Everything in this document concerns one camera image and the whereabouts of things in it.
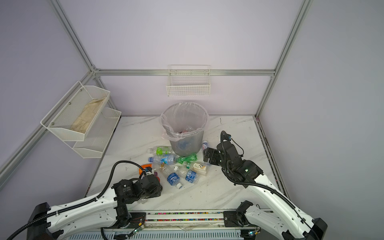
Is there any tall clear purple-label bottle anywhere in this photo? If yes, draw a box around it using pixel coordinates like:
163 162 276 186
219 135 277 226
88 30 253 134
202 140 209 152

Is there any white crane label bottle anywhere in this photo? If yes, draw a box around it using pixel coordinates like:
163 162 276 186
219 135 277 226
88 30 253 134
183 162 208 176

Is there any clear bottle blue label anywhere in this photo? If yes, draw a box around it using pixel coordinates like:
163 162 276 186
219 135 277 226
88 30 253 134
177 138 196 153

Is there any orange label bottle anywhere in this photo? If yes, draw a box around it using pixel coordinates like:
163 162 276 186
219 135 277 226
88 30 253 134
139 164 153 175

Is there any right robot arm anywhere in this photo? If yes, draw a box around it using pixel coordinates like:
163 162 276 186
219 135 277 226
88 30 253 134
204 131 328 240

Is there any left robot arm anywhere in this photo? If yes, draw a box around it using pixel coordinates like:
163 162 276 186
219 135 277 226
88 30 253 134
27 175 163 240

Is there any grey mesh waste bin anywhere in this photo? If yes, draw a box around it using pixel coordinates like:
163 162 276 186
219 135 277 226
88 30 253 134
160 102 210 157

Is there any clear plastic bin liner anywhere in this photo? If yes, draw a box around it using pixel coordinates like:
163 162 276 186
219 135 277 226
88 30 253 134
159 102 210 142

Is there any crushed green bottle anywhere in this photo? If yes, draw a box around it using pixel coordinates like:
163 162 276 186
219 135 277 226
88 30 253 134
177 153 197 165

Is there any clear bottle light-blue label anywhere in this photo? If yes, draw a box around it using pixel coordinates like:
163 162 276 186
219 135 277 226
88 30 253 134
148 154 178 165

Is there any clear bottle green label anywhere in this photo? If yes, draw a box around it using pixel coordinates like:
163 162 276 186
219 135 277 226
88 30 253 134
147 146 173 156

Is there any white mesh lower shelf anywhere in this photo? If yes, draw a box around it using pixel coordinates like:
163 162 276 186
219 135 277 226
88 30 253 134
73 107 121 159

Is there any white mesh shelf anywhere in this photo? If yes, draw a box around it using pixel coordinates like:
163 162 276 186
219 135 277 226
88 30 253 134
73 107 121 159
41 82 111 142

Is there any beige cloth in shelf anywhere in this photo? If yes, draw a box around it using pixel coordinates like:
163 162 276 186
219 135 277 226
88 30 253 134
70 98 106 134

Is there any white mesh upper shelf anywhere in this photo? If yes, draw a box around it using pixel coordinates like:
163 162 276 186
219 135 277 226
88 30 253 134
41 82 111 142

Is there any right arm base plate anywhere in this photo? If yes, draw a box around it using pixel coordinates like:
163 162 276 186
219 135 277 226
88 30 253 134
223 201 258 228

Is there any white wire wall basket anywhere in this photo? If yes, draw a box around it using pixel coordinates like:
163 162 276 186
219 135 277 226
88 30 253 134
166 65 211 97

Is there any aluminium front rail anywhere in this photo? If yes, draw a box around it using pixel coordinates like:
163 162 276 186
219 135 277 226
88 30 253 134
58 208 308 232

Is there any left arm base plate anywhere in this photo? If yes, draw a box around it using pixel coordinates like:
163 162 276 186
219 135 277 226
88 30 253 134
107 212 147 229

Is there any black corrugated left cable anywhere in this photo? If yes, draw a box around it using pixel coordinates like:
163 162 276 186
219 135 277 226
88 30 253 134
5 160 146 240

